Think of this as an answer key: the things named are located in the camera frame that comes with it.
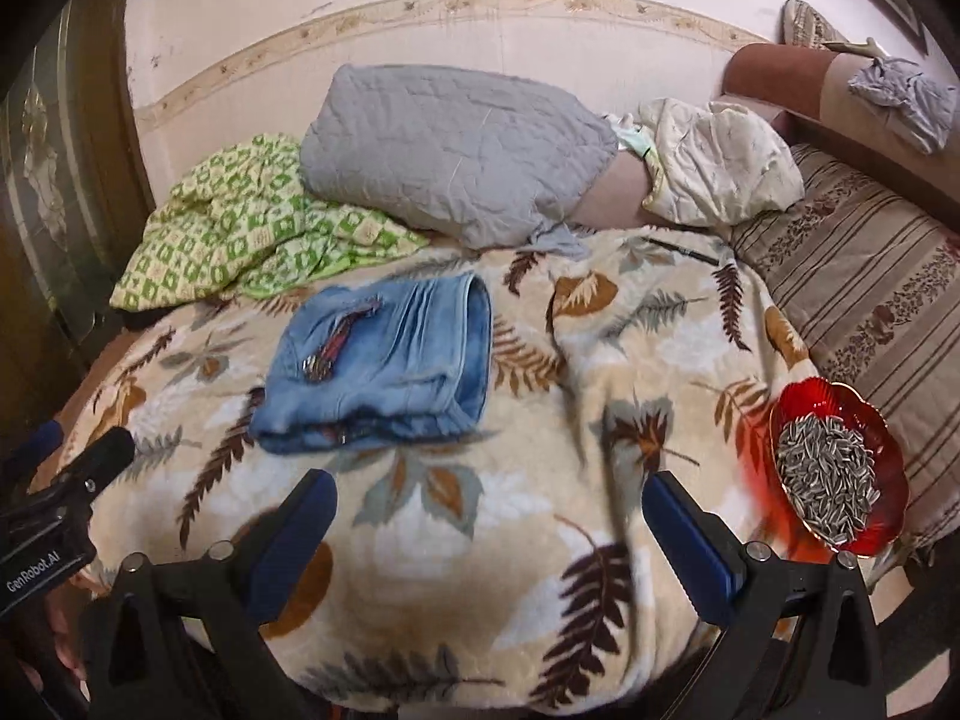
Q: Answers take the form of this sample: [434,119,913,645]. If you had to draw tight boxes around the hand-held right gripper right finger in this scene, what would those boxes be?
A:
[643,469,908,720]

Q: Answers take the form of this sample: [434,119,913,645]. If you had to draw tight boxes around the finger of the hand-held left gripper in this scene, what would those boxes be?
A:
[0,418,65,482]
[54,426,137,502]

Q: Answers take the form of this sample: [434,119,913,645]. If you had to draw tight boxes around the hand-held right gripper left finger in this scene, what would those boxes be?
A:
[79,469,340,720]

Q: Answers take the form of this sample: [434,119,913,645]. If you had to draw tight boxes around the blue denim pants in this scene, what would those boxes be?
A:
[247,272,494,455]

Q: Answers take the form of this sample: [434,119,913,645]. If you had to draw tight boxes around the pile of sunflower seeds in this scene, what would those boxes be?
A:
[776,416,882,547]

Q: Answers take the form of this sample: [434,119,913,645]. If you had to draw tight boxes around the beige leaf print blanket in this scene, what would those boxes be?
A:
[52,229,833,710]

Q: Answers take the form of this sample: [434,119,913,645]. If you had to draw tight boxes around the red glass bowl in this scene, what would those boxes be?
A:
[769,381,910,560]

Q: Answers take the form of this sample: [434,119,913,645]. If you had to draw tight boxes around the green patterned blanket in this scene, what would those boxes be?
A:
[109,133,432,312]

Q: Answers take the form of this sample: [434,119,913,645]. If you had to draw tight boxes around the dark wooden door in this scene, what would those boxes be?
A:
[0,0,158,421]

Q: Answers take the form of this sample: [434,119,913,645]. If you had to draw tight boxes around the black pen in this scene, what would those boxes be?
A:
[641,236,722,267]

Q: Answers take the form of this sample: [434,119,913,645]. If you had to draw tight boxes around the brown striped mattress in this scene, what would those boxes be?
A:
[731,142,960,563]

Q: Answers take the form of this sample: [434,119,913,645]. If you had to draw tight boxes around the pink pillow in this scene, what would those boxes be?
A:
[570,154,661,230]

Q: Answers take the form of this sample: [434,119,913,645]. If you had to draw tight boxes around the cream quilted cover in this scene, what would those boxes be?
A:
[637,97,805,227]

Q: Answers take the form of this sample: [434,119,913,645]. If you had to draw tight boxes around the pale green cloth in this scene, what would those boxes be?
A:
[604,114,661,166]

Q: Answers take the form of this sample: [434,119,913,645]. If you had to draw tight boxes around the grey quilted pillow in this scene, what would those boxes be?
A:
[300,64,620,260]

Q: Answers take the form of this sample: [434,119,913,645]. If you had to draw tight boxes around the crumpled grey cloth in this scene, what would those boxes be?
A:
[847,56,957,155]

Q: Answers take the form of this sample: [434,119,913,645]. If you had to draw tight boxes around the small beige object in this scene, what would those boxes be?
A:
[821,37,890,59]

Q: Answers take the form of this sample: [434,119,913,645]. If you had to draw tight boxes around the patterned beige cushion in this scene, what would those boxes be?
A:
[780,0,852,52]

